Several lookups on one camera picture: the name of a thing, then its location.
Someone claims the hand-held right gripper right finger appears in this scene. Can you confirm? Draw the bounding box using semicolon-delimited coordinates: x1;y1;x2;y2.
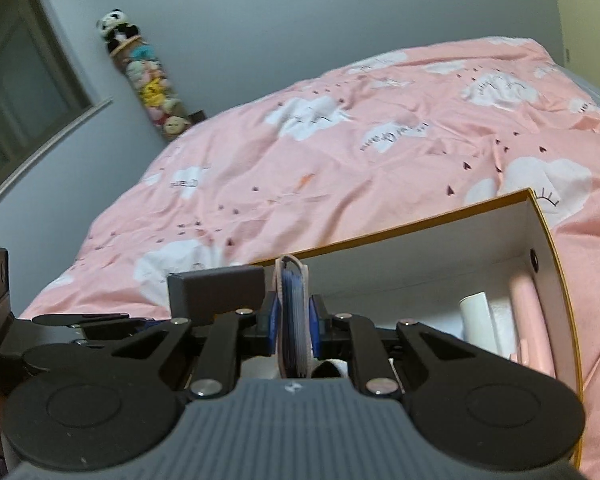
307;295;473;400

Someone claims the pink printed blanket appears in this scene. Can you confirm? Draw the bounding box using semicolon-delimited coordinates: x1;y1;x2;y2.
17;36;600;476

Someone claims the white tube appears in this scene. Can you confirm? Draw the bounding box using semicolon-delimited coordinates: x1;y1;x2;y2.
459;291;498;356

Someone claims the pink blue card pouch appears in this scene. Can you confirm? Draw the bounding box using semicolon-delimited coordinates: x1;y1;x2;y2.
275;255;313;378

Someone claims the window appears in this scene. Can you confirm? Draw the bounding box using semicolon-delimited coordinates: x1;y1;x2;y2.
0;0;113;221

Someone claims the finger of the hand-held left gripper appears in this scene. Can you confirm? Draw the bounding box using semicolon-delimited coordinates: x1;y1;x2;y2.
22;331;148;377
32;312;171;333

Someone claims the orange cardboard box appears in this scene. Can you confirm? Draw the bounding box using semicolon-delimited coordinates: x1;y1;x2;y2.
250;187;586;466

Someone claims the clear tube of plush toys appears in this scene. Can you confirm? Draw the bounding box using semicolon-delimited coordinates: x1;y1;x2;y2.
111;40;191;142

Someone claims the pink case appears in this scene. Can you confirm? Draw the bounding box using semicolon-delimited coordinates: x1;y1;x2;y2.
509;274;557;378

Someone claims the panda plush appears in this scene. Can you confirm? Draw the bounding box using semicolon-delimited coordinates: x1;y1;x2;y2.
96;8;140;53

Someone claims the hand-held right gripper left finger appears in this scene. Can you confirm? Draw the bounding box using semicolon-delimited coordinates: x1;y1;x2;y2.
111;305;282;401

